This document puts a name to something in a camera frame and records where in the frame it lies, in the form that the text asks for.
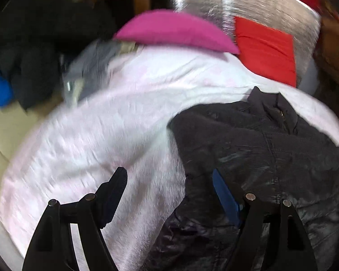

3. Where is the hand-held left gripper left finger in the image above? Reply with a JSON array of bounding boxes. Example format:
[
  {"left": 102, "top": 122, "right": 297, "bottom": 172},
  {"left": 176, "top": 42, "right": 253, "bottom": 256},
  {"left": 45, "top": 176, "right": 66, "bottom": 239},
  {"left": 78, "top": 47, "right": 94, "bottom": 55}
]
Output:
[{"left": 22, "top": 166, "right": 128, "bottom": 271}]

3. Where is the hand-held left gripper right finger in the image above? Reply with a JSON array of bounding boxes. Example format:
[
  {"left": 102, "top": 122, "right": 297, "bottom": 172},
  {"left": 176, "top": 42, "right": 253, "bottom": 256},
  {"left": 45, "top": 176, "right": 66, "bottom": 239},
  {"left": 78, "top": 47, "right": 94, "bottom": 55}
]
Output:
[{"left": 212, "top": 169, "right": 318, "bottom": 271}]

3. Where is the black quilted jacket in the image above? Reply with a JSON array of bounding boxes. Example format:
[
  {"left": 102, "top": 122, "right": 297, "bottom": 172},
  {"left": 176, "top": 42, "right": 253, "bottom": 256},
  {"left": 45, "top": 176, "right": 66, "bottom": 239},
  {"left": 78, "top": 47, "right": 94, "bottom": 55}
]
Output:
[{"left": 145, "top": 86, "right": 339, "bottom": 271}]

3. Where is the white fleece blanket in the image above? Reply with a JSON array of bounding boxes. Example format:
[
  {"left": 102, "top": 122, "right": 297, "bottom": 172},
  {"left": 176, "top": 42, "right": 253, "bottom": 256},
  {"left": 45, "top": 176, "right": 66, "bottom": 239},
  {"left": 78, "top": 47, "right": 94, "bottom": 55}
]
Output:
[{"left": 0, "top": 45, "right": 339, "bottom": 271}]

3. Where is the grey garment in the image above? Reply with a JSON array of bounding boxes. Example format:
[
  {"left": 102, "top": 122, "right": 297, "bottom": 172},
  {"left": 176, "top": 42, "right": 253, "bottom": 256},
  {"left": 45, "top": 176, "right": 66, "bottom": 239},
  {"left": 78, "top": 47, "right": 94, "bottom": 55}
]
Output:
[{"left": 61, "top": 40, "right": 143, "bottom": 108}]

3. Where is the red pillow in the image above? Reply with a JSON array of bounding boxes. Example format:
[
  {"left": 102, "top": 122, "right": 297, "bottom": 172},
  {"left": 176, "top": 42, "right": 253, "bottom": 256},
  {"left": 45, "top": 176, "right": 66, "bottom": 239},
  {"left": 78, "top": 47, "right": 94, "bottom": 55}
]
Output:
[{"left": 234, "top": 16, "right": 297, "bottom": 87}]

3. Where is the wicker basket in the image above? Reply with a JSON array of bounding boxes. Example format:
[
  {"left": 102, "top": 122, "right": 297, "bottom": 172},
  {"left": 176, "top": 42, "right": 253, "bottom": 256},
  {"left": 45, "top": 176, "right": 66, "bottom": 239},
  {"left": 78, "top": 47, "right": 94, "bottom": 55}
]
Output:
[{"left": 313, "top": 14, "right": 339, "bottom": 96}]

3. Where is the pink pillow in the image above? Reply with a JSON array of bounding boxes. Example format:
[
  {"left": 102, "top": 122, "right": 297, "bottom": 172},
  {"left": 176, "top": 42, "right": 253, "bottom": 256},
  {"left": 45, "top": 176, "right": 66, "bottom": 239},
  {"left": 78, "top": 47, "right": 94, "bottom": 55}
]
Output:
[{"left": 114, "top": 9, "right": 240, "bottom": 55}]

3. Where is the black puffer coat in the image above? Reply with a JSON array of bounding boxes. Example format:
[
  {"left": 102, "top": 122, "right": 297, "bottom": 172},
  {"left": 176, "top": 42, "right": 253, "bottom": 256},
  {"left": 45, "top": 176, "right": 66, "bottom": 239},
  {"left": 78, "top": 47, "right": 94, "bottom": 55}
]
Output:
[{"left": 0, "top": 0, "right": 116, "bottom": 110}]

